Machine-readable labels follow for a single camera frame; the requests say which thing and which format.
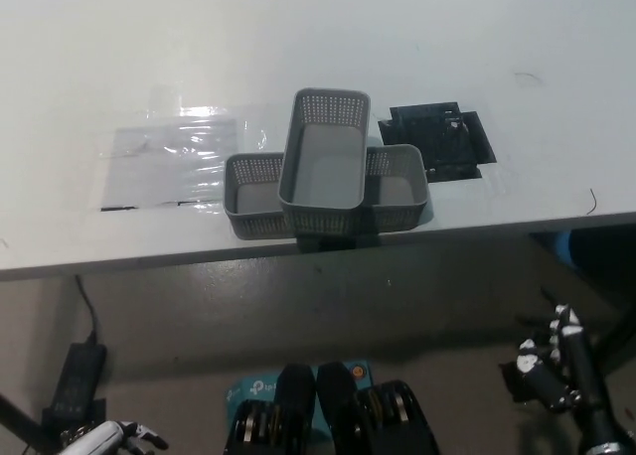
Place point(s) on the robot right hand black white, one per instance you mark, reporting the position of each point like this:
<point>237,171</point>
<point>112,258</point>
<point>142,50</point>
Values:
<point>579,370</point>

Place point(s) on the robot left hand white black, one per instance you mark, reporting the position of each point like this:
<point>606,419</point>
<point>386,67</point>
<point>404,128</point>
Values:
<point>102,437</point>

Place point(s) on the grey perforated plastic basket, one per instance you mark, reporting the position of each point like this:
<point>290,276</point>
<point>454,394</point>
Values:
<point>248,197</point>
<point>323,177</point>

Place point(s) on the black power adapter brick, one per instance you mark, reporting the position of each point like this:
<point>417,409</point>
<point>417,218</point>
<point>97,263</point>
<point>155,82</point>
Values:
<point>79,375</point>

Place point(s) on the dark slanted table leg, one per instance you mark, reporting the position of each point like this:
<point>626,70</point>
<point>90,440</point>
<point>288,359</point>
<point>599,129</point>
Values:
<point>15,415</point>

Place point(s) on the blue round object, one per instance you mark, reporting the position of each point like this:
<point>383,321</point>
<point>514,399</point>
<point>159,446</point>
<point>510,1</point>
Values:
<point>564,251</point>

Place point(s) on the teal tp-link carton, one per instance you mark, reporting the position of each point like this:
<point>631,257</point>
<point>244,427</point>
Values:
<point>253,388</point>

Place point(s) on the clear plastic covered paper sheet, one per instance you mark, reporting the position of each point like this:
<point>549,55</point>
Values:
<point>164,167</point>

